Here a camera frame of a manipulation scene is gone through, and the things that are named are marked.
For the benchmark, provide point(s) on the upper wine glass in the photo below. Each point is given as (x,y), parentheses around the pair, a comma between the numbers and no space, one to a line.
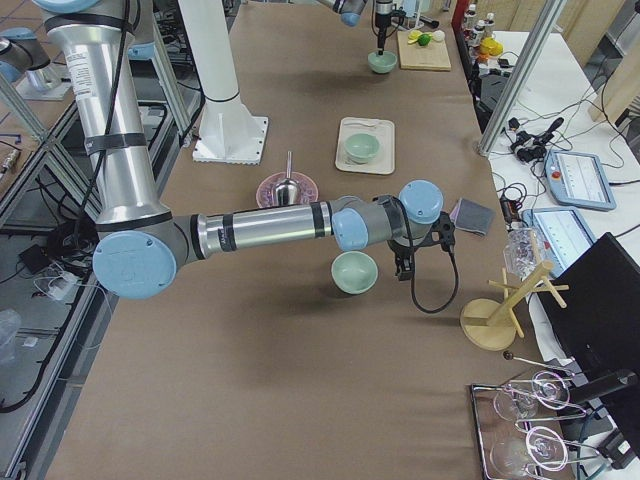
(520,399)

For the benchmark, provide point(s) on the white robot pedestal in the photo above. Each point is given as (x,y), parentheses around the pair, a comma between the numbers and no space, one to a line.
(228,132)

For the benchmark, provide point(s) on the green bowl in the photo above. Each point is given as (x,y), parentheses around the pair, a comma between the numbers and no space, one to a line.
(354,272)
(382,62)
(361,148)

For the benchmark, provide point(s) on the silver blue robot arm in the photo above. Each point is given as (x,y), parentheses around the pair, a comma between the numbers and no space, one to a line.
(350,12)
(142,244)

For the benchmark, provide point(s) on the clear glass mug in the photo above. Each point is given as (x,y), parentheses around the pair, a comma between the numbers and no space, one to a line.
(524,251)

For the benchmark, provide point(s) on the black monitor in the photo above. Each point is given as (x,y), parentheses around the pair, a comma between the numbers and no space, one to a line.
(599,327)

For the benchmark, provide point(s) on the bamboo cutting board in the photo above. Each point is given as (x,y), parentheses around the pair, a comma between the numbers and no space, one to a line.
(432,57)

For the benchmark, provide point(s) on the upper teach pendant tablet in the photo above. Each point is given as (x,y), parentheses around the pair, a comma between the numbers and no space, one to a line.
(578,179)

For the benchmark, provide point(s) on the pink bowl with ice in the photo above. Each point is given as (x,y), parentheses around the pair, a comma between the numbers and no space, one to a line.
(308,189)

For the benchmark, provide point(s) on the green lime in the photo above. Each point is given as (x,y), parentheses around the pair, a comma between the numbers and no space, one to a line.
(424,39)

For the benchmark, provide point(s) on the grey folded cloth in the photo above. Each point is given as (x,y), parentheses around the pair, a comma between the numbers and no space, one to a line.
(472,217)

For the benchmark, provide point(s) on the metal scoop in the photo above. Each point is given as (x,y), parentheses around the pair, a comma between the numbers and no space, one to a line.
(286,191)

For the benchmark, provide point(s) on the white garlic bulb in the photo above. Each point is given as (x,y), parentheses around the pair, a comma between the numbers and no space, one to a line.
(438,36)

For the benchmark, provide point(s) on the lower wine glass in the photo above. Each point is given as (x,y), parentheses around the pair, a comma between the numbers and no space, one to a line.
(536,455)

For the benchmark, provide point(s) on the wooden mug tree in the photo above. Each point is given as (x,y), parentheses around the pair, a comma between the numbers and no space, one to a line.
(493,325)

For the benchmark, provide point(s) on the wire dish rack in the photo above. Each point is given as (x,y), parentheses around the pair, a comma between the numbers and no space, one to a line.
(416,14)

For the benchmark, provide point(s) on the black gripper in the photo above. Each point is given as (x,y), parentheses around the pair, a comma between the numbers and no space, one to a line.
(382,20)
(401,251)

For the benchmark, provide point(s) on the green bowl on tray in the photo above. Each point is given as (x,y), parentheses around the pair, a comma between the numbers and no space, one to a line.
(361,148)

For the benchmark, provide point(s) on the teach pendant tablet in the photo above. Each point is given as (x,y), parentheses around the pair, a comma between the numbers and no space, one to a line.
(565,233)
(578,179)

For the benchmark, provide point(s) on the aluminium frame post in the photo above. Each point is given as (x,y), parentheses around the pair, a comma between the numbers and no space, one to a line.
(526,62)

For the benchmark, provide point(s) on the beige plastic tray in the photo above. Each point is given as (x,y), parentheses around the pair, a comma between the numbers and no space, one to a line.
(383,130)

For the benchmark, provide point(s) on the metal wine glass rack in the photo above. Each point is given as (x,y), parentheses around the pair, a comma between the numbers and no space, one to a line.
(517,428)

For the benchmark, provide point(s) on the lower teach pendant tablet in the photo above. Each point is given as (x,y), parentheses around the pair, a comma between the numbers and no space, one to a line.
(565,233)

